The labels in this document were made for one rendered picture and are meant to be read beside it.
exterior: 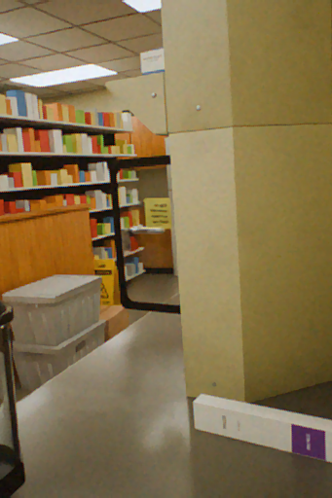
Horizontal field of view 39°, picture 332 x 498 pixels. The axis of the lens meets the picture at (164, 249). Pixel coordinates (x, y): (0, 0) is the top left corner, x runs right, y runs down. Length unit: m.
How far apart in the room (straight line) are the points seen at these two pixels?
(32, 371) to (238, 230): 2.63
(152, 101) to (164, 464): 0.57
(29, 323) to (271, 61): 2.59
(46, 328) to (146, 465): 2.41
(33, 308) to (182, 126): 2.41
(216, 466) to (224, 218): 0.37
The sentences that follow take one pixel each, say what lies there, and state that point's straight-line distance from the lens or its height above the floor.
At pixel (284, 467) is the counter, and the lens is 0.73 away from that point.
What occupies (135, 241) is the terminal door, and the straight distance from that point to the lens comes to 1.24.
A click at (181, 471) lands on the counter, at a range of 0.72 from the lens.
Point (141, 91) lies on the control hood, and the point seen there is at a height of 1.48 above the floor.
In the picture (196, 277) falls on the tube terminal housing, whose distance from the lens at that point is 0.82.
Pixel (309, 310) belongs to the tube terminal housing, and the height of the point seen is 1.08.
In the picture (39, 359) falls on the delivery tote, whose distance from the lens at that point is 3.21.
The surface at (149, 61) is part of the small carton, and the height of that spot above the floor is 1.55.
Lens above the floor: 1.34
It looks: 9 degrees down
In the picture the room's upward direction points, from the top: 4 degrees counter-clockwise
